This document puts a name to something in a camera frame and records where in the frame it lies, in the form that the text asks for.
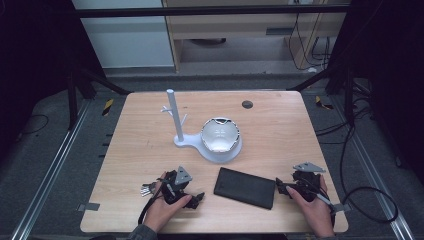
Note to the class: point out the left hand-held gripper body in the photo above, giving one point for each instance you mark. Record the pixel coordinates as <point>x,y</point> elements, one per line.
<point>181,176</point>

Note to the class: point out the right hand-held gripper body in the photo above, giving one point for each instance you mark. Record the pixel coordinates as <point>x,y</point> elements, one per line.
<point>306,183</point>

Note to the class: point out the silver bunch of keys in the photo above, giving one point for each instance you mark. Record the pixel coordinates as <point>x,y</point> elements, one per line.
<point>147,190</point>

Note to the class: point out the white round bowl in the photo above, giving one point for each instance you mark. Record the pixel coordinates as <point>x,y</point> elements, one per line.
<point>220,135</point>

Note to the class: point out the white key stand with hooks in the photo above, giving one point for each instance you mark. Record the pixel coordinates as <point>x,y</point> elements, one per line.
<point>178,116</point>

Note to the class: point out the person's left hand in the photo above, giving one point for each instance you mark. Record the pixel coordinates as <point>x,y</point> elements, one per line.
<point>163,211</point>

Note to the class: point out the person's right hand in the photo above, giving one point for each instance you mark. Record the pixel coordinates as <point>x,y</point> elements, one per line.
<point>316,213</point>

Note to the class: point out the grey tape strip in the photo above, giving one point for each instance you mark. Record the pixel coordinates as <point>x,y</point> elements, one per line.
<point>89,206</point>
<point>343,207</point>

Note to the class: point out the yellow black floor tape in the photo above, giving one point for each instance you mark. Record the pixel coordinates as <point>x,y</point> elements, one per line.
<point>107,106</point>
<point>322,103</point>

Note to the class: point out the round grey table grommet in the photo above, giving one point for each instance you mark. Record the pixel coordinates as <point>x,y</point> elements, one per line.
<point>247,104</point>

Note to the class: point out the black metal stand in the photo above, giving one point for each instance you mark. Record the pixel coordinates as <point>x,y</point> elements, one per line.
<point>71,100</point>
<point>348,96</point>

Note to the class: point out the black curtain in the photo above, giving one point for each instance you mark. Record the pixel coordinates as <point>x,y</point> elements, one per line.
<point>33,66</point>
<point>393,83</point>

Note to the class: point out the white cabinet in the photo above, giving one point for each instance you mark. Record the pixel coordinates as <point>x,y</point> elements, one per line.
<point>126,40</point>

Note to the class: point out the light wooden desk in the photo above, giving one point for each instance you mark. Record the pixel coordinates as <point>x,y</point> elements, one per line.
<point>233,25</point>

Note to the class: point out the black horizontal bar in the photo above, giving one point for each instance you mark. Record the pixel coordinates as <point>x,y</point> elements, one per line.
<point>200,11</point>

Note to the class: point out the aluminium floor rail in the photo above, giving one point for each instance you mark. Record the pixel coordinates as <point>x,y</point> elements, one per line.
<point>376,173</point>
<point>50,173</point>

